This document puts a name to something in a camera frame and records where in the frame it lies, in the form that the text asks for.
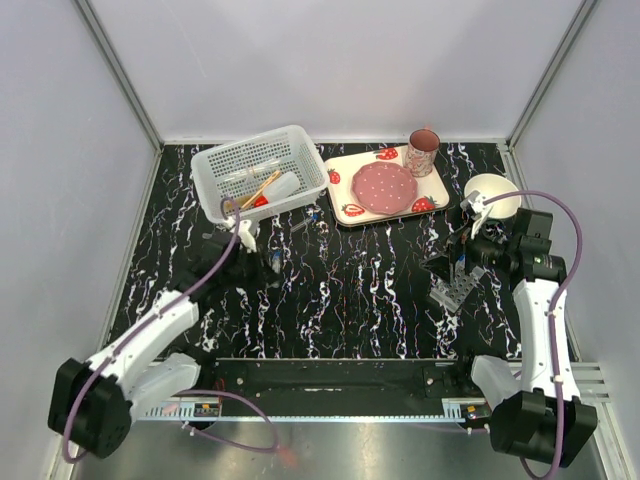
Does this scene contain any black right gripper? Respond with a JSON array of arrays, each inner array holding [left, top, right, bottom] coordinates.
[[419, 217, 517, 284]]

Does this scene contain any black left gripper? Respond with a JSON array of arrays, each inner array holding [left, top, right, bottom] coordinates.
[[222, 244, 280, 291]]

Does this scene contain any clear plastic funnel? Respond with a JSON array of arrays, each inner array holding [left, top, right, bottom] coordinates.
[[223, 161, 275, 183]]

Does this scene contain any wooden test tube clamp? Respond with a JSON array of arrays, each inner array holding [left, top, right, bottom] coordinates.
[[241, 170, 281, 210]]

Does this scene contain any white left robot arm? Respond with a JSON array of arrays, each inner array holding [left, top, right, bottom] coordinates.
[[47, 233, 277, 459]]

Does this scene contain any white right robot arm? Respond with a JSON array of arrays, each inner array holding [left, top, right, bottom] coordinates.
[[422, 208, 598, 471]]

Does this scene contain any clear test tube rack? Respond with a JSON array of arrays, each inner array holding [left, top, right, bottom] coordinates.
[[429, 267, 485, 313]]

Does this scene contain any white squeeze bottle red cap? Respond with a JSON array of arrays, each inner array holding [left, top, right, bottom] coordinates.
[[253, 172, 300, 208]]

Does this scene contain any white paper bowl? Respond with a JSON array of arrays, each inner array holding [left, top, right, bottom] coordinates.
[[463, 173, 522, 221]]

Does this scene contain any pink dotted plate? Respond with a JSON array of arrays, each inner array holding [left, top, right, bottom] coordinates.
[[351, 161, 418, 216]]

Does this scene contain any white perforated plastic basket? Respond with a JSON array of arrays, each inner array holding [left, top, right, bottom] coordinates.
[[191, 125, 329, 224]]

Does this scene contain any pink patterned mug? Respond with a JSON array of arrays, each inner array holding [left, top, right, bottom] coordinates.
[[403, 128, 440, 178]]

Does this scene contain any left controller box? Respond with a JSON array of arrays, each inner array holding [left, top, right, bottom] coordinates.
[[193, 400, 221, 421]]

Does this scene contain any controller box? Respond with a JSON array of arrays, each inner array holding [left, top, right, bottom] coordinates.
[[461, 403, 492, 425], [193, 400, 221, 421]]

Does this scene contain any right controller box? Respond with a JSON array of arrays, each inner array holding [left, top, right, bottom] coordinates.
[[461, 403, 492, 425]]

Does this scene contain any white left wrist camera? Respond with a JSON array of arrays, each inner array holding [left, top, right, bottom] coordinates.
[[224, 219, 258, 253]]

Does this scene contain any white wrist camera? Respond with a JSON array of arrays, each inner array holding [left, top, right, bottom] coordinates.
[[460, 190, 492, 240], [224, 219, 258, 253]]

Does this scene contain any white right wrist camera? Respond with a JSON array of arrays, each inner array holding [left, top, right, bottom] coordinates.
[[460, 190, 492, 240]]

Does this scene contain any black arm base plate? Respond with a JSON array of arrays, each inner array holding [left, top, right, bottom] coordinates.
[[200, 359, 484, 423]]

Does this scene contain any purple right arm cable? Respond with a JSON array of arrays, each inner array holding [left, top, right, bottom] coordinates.
[[483, 189, 584, 479]]

